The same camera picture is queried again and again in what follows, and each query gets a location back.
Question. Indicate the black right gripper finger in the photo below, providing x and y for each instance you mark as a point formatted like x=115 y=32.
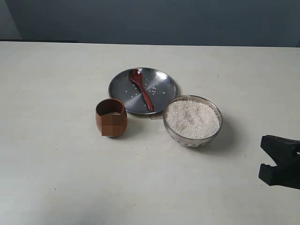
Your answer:
x=279 y=149
x=286 y=175

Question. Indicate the dark red wooden spoon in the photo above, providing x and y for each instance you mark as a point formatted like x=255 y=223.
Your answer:
x=136 y=76

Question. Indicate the glass bowl of rice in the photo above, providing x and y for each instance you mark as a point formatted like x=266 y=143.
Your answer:
x=192 y=121

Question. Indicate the brown wooden cup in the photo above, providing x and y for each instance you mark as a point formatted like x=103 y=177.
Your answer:
x=111 y=117

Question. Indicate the round steel plate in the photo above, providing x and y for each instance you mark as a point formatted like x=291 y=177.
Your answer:
x=160 y=87

